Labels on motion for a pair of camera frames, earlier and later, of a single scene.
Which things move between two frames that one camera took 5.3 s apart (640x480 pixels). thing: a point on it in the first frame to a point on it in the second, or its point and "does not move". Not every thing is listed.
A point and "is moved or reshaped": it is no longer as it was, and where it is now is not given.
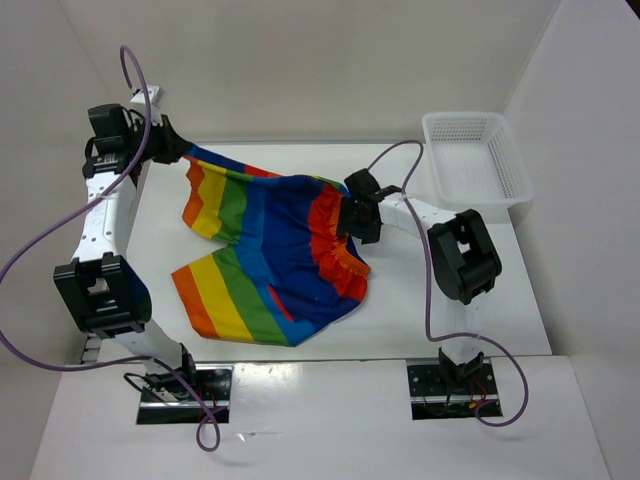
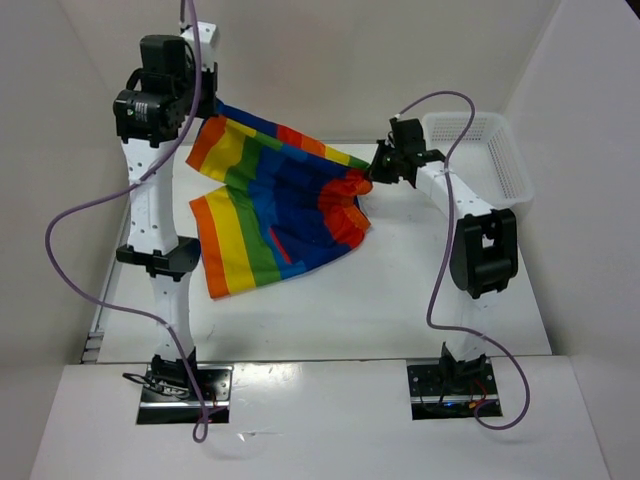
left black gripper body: (159, 146) to (208, 86)
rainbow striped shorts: (280, 267) is moved or reshaped
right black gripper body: (356, 224) to (385, 167)
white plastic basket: (476, 160) does not move
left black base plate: (214, 382) does not move
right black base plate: (432, 397) does not move
